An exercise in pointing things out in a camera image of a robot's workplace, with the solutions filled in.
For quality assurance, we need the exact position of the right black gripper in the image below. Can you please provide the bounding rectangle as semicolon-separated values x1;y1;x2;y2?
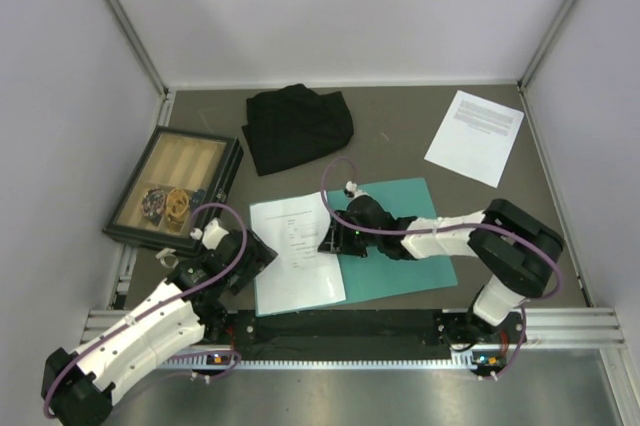
319;210;382;256

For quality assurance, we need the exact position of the purple cable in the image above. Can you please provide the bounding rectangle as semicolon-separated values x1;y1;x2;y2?
42;202;250;420
319;158;565;382

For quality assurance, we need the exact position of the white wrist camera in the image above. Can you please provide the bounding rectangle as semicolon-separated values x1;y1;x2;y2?
189;218;229;250
343;181;368;200

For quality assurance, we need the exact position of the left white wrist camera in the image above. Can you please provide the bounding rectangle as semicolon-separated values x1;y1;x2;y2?
189;218;229;250

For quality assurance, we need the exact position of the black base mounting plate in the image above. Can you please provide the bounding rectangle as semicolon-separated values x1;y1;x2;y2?
195;309;522;362

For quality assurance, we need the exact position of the black folded cloth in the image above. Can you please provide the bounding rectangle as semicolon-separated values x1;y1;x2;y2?
242;84;354;176

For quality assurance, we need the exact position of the gold bracelet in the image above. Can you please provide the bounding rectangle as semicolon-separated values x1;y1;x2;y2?
164;188;194;235

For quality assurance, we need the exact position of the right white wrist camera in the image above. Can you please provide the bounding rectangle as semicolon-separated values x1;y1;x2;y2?
343;181;368;200

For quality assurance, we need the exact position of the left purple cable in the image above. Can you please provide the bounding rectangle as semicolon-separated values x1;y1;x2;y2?
42;202;250;420

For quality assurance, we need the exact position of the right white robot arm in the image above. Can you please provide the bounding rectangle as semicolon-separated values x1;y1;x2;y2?
317;193;564;351

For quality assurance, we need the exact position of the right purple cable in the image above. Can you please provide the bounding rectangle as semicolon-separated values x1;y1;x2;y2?
319;158;565;382

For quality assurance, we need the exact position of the grey slotted cable duct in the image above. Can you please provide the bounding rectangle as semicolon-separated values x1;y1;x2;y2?
159;350;505;373

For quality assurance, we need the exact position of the white paper sheet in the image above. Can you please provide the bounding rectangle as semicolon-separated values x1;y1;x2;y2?
250;192;346;316
424;91;524;188

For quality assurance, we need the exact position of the white zip tie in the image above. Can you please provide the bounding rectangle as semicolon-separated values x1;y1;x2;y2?
155;248;179;270

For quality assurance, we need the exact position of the teal file folder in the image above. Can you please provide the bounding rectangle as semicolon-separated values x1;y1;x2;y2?
254;177;460;317

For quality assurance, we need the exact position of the dark beaded bracelet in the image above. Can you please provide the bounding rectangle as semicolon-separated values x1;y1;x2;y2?
140;187;169;222

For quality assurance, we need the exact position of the black glass-lid display box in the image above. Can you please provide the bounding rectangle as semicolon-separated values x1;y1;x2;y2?
103;126;244;256

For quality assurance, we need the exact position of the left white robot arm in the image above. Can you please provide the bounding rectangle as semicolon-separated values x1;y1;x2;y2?
41;221;278;425

